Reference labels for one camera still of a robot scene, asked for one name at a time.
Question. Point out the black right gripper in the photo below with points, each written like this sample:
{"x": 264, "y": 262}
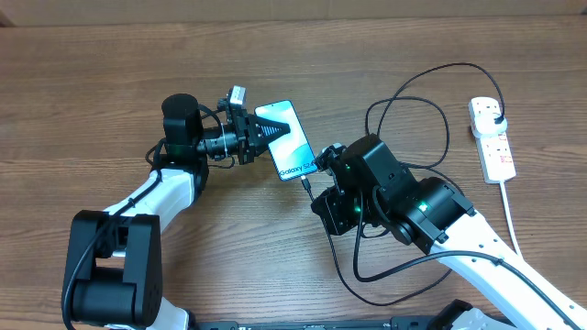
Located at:
{"x": 332, "y": 206}

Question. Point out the white power strip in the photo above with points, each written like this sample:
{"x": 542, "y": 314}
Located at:
{"x": 495, "y": 153}

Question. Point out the blue Samsung Galaxy smartphone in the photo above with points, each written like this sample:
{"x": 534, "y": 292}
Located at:
{"x": 291, "y": 153}

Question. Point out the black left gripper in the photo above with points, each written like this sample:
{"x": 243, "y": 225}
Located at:
{"x": 245, "y": 126}

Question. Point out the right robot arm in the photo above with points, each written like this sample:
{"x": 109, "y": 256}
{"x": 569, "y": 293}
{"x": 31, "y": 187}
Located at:
{"x": 372, "y": 187}

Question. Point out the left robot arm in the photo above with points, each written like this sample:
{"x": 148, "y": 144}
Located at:
{"x": 113, "y": 273}

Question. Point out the white charger plug adapter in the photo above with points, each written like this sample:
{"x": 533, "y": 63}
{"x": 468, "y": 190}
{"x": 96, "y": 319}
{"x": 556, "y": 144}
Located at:
{"x": 485, "y": 126}

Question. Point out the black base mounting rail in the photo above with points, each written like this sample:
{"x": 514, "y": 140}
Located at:
{"x": 456, "y": 315}

